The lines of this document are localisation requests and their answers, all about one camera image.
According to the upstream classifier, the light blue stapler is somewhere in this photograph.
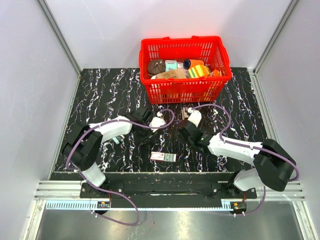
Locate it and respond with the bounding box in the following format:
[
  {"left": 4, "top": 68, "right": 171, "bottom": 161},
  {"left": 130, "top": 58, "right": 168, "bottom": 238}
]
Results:
[{"left": 112, "top": 135, "right": 125, "bottom": 145}]

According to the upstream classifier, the red white staple box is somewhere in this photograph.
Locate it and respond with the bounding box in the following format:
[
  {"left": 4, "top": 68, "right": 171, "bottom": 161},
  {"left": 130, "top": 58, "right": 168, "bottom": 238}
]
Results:
[{"left": 150, "top": 152, "right": 177, "bottom": 163}]

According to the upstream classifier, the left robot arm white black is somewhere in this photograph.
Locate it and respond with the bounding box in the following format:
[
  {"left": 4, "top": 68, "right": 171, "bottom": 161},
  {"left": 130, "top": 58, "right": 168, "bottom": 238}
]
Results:
[{"left": 61, "top": 107, "right": 166, "bottom": 198}]

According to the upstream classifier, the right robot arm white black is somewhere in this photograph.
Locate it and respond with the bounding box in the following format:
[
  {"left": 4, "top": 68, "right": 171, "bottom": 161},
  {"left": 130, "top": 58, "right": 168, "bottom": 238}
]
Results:
[{"left": 177, "top": 107, "right": 299, "bottom": 198}]

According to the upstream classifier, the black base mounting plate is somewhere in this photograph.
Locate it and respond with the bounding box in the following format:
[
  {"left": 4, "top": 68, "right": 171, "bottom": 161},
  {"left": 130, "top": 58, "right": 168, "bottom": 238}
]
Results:
[{"left": 79, "top": 172, "right": 258, "bottom": 201}]

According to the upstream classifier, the yellow green striped package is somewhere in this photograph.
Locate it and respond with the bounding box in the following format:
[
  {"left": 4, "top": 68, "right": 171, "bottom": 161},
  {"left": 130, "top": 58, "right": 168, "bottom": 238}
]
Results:
[{"left": 187, "top": 64, "right": 211, "bottom": 78}]

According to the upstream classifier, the brown round item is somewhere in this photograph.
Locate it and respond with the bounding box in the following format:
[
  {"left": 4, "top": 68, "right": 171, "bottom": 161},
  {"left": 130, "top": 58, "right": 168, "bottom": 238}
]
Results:
[{"left": 147, "top": 59, "right": 166, "bottom": 76}]

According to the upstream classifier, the brown cardboard box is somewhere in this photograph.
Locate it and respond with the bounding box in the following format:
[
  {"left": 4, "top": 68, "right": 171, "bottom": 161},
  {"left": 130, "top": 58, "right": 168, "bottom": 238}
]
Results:
[{"left": 151, "top": 68, "right": 186, "bottom": 80}]

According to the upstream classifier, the red plastic basket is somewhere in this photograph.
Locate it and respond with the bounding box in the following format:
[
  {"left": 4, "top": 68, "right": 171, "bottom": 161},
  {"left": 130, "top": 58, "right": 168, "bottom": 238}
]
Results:
[{"left": 139, "top": 36, "right": 233, "bottom": 104}]

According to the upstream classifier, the teal small box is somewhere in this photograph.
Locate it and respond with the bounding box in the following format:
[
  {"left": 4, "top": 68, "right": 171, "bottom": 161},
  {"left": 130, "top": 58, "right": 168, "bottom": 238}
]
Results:
[{"left": 165, "top": 60, "right": 178, "bottom": 72}]

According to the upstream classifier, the orange bottle blue cap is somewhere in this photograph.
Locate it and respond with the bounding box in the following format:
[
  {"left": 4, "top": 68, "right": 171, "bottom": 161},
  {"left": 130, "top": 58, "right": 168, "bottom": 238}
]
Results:
[{"left": 183, "top": 58, "right": 205, "bottom": 70}]

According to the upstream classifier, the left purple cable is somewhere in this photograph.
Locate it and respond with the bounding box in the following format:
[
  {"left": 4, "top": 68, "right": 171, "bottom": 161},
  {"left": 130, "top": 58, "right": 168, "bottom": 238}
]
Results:
[{"left": 65, "top": 108, "right": 175, "bottom": 226}]

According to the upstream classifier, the purple cable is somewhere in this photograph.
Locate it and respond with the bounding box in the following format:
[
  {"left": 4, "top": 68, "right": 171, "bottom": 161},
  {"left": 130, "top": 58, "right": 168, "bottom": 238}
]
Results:
[
  {"left": 65, "top": 108, "right": 175, "bottom": 226},
  {"left": 188, "top": 103, "right": 301, "bottom": 216}
]

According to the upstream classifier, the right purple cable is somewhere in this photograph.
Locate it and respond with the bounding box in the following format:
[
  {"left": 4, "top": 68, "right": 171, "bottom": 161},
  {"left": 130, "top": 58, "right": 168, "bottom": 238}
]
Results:
[{"left": 188, "top": 103, "right": 301, "bottom": 216}]

